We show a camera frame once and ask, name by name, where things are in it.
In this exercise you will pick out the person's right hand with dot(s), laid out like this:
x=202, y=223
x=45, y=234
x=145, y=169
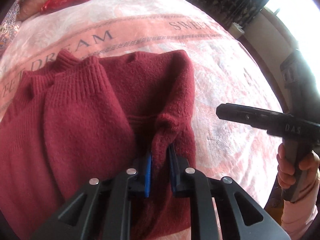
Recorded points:
x=286, y=170

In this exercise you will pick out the dark red knit sweater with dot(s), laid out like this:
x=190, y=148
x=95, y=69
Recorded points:
x=74, y=119

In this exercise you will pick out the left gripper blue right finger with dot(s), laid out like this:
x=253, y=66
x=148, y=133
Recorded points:
x=177, y=165

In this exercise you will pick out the paisley patterned pillow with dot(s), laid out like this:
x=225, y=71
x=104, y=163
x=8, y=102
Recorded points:
x=10, y=26

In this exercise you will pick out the right forearm pink sleeve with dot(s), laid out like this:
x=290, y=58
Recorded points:
x=298, y=216

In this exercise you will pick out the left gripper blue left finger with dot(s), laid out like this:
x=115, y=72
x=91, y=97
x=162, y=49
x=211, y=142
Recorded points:
x=147, y=174

